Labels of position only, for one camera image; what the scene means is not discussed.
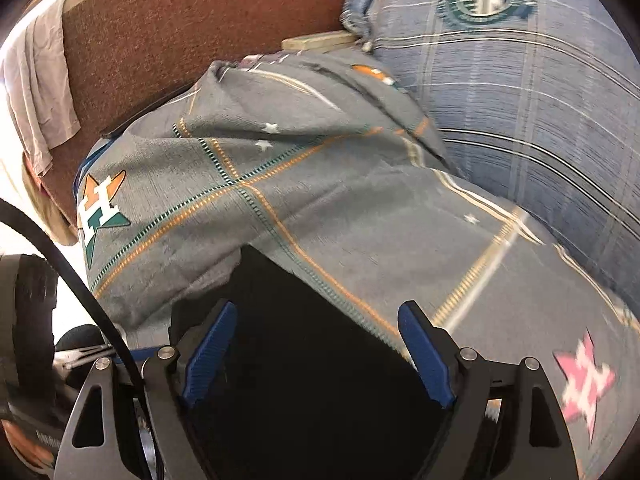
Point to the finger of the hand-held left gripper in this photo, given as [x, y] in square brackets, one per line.
[82, 352]

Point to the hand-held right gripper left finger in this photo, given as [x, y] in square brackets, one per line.
[210, 355]

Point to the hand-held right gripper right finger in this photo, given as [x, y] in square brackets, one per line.
[425, 355]

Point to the black pants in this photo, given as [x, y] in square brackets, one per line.
[300, 385]

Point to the grey star-print blanket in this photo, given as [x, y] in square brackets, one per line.
[350, 185]

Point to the grey hanging cloth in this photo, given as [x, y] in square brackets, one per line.
[40, 85]

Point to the blue plaid pillow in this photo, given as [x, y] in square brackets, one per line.
[525, 110]

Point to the brown headboard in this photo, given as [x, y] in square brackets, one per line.
[175, 35]

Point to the beige board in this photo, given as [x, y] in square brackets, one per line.
[320, 41]

